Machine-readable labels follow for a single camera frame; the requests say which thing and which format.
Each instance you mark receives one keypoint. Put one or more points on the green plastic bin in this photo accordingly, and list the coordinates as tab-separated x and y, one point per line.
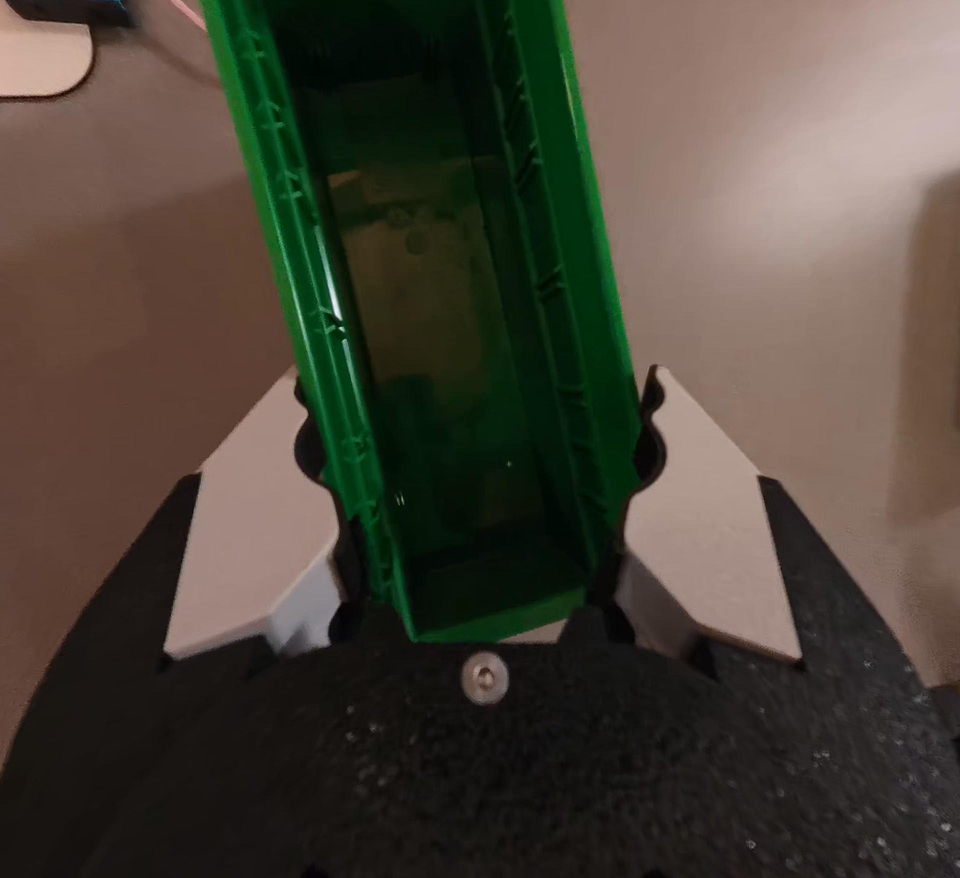
442	293

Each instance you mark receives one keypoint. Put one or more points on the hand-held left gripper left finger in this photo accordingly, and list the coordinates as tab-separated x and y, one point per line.
247	540

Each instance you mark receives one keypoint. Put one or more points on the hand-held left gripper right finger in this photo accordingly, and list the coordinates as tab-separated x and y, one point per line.
705	548

